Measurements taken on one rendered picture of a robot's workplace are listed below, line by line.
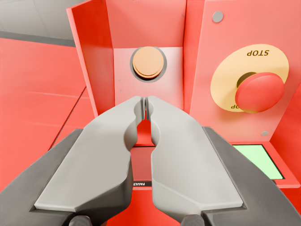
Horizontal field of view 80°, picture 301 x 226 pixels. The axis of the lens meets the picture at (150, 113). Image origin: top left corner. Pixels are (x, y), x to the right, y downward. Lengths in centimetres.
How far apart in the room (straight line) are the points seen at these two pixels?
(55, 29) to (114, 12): 84
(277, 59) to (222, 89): 5
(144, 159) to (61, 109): 35
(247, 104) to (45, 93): 52
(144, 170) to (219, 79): 12
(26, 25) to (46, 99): 62
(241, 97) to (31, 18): 103
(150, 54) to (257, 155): 17
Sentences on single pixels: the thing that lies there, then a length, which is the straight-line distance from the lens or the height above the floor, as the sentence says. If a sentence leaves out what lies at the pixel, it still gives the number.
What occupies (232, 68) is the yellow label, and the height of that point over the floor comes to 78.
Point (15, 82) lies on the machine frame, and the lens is 67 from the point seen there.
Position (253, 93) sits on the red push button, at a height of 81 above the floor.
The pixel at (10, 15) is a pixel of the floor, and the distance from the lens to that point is 115.
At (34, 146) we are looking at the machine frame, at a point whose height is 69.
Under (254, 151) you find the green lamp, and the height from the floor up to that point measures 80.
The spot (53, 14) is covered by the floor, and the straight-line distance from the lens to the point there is 105.
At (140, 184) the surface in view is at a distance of 20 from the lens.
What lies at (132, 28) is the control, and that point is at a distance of 24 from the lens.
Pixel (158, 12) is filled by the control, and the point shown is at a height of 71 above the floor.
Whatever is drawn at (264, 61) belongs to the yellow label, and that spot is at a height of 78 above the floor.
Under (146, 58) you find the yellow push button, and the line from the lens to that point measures 23.
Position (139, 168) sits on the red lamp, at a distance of 21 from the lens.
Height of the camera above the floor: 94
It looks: 53 degrees down
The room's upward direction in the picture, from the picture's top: 180 degrees clockwise
